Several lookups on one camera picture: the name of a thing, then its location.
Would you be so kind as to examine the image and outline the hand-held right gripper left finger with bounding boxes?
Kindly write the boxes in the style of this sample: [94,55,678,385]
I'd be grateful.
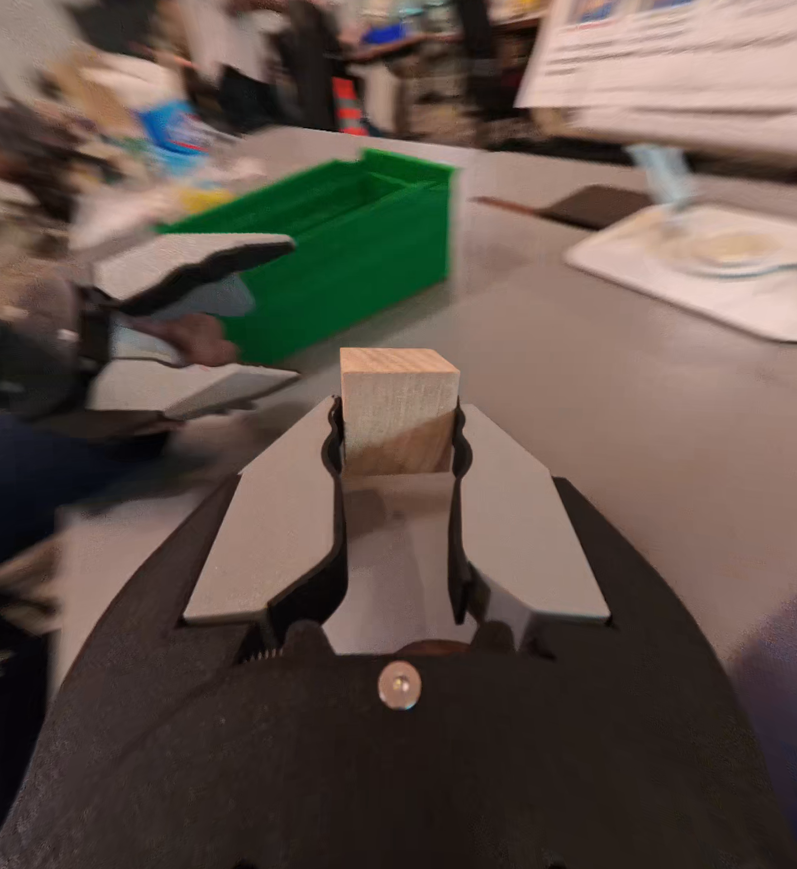
[182,397,348,639]

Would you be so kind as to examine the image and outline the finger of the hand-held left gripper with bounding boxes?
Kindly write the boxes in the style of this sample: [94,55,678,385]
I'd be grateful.
[86,358,302,422]
[91,233,297,319]

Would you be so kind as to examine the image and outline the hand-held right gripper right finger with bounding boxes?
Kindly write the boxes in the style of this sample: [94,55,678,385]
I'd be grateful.
[447,404,611,649]

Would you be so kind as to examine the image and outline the wooden cube with blue stripe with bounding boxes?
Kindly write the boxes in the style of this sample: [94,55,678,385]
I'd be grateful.
[339,348,461,475]

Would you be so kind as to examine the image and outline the green plastic bin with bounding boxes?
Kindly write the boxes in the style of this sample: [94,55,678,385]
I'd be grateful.
[157,148,457,366]

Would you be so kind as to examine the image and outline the person's left hand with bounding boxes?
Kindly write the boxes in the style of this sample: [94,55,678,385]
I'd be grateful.
[137,314,239,368]

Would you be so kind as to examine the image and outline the white blue wipes canister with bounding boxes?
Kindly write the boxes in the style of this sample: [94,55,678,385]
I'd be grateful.
[134,95,239,215]

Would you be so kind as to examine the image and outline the orange traffic cone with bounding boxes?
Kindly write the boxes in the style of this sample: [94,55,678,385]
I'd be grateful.
[332,76,371,137]

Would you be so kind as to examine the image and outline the instruction sheet on stand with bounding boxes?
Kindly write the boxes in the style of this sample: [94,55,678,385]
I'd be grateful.
[564,102,797,344]

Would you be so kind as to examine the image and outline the printed instruction sheet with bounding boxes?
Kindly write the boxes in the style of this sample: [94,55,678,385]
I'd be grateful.
[517,0,797,137]

